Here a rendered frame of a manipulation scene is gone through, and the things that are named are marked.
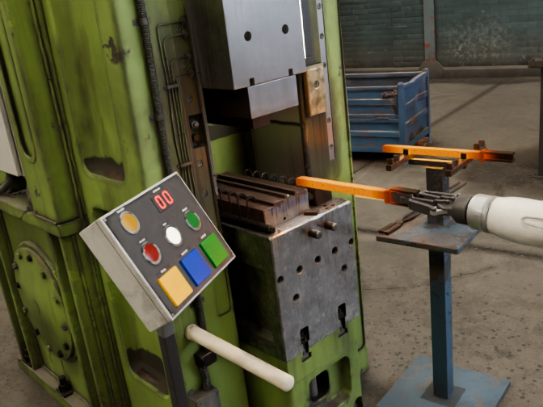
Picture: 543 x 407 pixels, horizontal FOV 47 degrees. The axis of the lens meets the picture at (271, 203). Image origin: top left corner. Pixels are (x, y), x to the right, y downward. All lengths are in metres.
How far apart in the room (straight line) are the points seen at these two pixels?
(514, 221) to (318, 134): 0.98
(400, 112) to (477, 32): 4.19
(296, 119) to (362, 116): 3.45
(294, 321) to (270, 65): 0.82
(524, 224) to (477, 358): 1.52
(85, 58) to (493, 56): 7.92
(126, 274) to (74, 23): 0.93
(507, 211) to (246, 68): 0.82
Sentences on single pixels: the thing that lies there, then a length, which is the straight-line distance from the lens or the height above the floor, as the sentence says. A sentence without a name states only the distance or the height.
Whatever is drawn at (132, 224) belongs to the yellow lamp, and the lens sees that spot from 1.46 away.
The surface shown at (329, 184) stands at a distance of 1.84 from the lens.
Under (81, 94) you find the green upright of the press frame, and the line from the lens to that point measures 2.12.
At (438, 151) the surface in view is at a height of 1.03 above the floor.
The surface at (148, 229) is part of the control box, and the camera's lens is 1.49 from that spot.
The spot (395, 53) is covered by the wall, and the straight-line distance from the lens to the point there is 10.05.
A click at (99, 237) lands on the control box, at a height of 1.16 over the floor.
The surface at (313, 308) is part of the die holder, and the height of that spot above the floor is 0.60.
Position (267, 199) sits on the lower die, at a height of 0.99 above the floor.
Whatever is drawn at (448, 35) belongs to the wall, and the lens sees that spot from 9.69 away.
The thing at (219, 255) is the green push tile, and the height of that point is 0.99.
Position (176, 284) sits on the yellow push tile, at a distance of 1.47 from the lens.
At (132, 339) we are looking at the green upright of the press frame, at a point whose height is 0.46.
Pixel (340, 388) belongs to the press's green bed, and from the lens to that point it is 2.47.
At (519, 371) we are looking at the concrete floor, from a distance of 2.89.
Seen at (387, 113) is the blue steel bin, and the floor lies 0.45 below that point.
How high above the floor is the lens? 1.64
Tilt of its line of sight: 19 degrees down
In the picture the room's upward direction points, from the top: 7 degrees counter-clockwise
